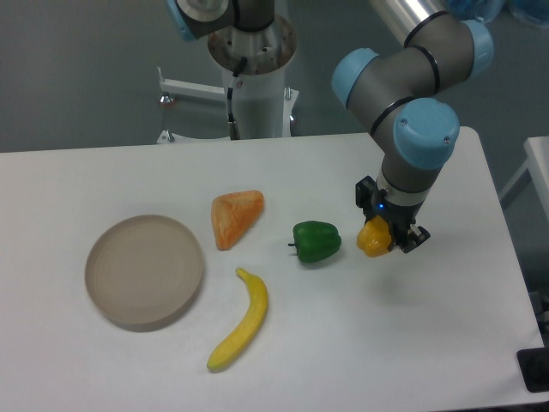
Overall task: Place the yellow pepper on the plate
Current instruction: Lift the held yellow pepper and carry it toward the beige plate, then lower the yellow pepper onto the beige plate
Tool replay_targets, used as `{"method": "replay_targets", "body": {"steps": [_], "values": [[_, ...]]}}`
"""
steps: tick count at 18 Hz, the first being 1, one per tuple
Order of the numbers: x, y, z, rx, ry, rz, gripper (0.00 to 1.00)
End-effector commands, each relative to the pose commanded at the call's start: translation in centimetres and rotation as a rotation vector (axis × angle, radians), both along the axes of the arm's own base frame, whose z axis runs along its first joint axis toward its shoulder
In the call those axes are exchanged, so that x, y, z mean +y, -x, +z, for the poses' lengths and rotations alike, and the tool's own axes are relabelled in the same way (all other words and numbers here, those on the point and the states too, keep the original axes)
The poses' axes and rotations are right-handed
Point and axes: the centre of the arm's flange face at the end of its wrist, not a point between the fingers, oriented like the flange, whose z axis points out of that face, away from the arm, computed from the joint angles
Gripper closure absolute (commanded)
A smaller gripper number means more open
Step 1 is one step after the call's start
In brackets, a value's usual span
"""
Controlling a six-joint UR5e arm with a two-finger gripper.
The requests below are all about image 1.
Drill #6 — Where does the orange bread wedge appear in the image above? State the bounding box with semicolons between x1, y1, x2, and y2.
211;190;264;251

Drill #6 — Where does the beige round plate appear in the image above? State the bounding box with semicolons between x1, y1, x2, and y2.
84;215;204;332

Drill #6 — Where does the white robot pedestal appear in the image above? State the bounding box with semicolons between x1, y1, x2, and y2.
158;15;299;140

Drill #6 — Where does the yellow banana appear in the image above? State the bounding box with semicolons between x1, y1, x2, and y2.
207;268;269;373

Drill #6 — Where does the yellow bell pepper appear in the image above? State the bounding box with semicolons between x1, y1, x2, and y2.
356;215;392;258

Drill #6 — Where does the black cable on pedestal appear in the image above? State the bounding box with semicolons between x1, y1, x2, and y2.
226;56;247;141

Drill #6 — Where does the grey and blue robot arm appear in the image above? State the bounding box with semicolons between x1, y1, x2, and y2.
167;1;494;257

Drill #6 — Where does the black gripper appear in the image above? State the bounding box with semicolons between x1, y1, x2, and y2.
355;176;431;253

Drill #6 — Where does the white side table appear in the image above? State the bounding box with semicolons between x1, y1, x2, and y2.
498;136;548;209

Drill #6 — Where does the black device at edge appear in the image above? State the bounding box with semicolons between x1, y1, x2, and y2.
516;348;549;393

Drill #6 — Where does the green bell pepper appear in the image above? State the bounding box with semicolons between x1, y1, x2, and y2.
289;221;342;264

